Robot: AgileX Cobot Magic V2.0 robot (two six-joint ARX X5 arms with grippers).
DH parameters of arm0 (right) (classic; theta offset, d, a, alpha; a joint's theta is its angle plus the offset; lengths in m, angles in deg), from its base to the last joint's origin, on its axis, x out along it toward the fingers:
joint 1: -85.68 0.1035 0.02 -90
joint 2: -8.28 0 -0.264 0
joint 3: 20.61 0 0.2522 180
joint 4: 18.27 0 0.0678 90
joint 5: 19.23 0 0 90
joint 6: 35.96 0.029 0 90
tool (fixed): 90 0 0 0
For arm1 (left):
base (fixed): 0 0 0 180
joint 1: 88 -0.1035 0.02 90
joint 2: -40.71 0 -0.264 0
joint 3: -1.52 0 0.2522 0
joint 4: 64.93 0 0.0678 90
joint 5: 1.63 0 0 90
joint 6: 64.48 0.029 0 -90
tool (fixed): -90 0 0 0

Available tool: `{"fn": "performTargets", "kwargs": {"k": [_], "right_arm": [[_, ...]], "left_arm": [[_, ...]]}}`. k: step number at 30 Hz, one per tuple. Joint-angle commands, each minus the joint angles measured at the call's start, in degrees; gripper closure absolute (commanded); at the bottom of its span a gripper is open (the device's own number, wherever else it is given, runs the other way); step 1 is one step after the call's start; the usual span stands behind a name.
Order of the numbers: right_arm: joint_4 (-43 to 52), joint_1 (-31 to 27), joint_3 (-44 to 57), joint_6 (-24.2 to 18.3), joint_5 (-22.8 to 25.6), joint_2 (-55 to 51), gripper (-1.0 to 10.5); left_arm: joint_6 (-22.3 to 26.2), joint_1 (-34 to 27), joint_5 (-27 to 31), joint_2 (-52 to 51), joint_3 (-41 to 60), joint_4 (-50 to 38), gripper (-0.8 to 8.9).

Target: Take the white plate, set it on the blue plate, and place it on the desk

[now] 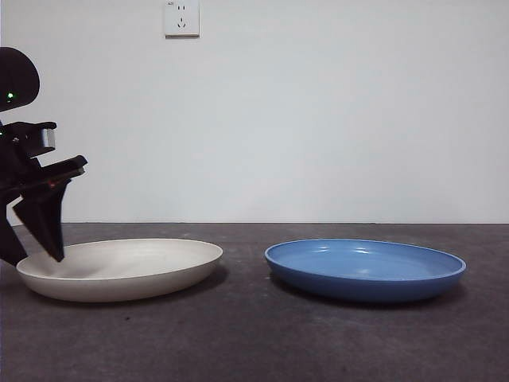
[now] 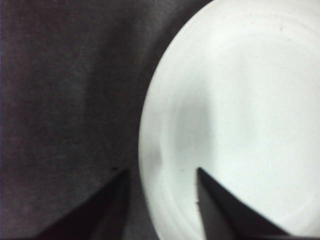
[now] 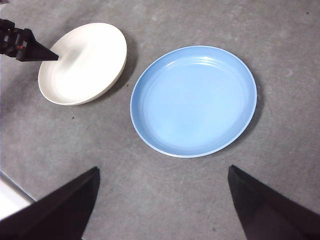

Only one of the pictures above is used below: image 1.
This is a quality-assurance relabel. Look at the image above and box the white round plate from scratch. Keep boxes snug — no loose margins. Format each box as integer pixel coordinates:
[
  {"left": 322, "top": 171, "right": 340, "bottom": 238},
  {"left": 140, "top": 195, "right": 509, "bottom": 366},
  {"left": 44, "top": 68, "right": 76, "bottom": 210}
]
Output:
[{"left": 15, "top": 237, "right": 225, "bottom": 303}]

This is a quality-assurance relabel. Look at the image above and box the blue round plate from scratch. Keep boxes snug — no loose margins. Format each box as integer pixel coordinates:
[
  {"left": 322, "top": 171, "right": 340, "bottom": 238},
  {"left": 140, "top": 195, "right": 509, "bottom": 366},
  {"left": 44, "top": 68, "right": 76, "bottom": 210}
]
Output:
[{"left": 265, "top": 238, "right": 467, "bottom": 304}]

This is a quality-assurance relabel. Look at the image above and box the white wall socket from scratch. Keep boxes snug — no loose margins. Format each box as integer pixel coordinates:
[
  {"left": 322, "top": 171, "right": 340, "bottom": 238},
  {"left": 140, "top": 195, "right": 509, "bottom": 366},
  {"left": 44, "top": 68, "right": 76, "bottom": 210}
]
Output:
[{"left": 165, "top": 0, "right": 200, "bottom": 39}]

